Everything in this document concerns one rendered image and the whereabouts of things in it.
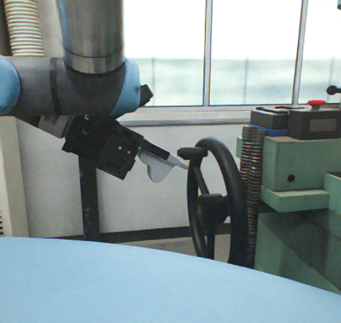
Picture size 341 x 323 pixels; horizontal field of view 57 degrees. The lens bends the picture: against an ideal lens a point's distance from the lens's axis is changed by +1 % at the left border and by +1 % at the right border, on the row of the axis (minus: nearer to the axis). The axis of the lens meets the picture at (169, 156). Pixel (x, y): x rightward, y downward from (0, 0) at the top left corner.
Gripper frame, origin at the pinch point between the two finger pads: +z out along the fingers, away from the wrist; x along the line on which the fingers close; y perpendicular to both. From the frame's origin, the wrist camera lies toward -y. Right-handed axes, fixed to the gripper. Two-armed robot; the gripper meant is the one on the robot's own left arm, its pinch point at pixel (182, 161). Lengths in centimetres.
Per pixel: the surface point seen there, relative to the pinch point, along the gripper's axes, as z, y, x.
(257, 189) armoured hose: 14.5, -1.7, 2.3
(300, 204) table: 19.6, -2.9, 8.0
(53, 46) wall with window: -57, -20, -132
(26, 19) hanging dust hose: -69, -23, -114
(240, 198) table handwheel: 7.8, 0.7, 10.4
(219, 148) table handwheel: 3.7, -5.1, 3.4
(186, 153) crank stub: 0.2, -1.6, -0.9
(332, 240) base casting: 27.6, 0.3, 9.1
